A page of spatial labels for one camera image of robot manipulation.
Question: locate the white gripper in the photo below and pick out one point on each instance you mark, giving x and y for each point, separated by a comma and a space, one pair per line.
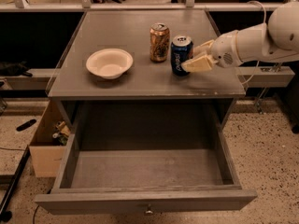
224, 49

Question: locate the blue pepsi can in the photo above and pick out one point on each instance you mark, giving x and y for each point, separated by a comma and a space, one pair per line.
181, 51

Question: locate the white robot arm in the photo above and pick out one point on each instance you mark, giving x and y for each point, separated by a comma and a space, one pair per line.
275, 41

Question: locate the crushed gold soda can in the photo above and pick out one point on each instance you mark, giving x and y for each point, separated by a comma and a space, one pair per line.
159, 42

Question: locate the grey cabinet counter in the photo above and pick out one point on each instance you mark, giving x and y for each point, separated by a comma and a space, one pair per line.
130, 30

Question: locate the open grey top drawer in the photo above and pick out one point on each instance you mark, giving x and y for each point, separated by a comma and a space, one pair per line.
121, 157

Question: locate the metal drawer knob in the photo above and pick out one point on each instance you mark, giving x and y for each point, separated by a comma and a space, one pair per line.
148, 211

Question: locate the white paper bowl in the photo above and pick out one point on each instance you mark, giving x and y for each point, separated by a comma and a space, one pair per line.
109, 63

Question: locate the items inside cardboard box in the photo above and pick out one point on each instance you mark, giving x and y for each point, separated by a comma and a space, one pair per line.
61, 133

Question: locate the cardboard box on floor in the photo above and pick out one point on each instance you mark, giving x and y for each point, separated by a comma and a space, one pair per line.
46, 152

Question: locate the black object at left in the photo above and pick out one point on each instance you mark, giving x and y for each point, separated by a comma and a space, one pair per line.
8, 69

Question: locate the black remote on floor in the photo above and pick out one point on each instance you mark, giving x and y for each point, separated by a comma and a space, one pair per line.
26, 125

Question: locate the black bar on floor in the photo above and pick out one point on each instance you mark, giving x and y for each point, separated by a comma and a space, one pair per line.
11, 181

